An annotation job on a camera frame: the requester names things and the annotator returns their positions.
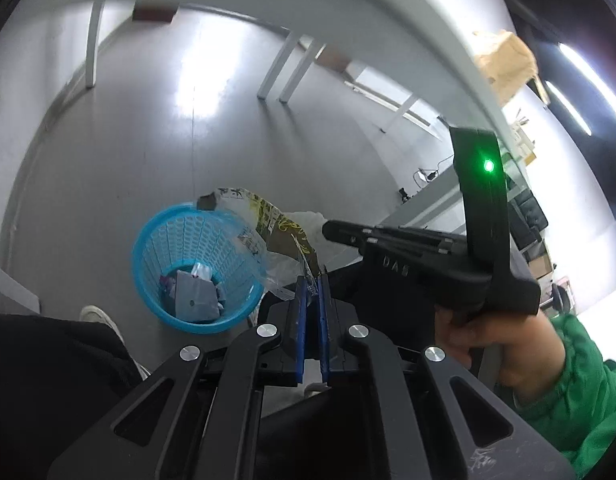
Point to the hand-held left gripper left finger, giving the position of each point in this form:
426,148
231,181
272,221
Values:
300,330

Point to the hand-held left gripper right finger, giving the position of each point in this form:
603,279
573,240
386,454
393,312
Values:
324,330

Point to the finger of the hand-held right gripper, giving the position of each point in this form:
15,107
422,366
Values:
348,230
412,247

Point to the clear plastic bag yellow print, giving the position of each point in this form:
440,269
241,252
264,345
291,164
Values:
268,220

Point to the grey foil packet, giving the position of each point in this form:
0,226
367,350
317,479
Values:
195,302

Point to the colourful snack wrapper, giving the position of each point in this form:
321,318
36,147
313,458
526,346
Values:
167,286

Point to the blue plastic basket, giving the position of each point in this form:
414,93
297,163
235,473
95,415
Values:
153,245

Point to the person's right forearm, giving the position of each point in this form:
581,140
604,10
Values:
587,395

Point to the person's right hand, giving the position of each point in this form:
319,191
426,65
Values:
527,350

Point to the small black floor object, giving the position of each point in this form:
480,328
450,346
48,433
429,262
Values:
402,193

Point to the cardboard box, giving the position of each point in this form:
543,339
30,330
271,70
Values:
540,265

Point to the black sofa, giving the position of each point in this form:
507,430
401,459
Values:
530,215

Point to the cardboard pen holder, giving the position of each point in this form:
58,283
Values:
525,140

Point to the light wooden glass-door cabinet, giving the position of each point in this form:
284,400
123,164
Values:
335,57

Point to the long ceiling light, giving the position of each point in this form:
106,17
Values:
585,72
567,107

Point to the white left shoe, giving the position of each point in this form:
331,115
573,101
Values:
100,317

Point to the brown paper bag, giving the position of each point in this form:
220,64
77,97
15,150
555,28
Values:
507,60

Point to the large white table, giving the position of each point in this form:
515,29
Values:
338,0

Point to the dark wooden cabinet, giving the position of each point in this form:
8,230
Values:
155,11

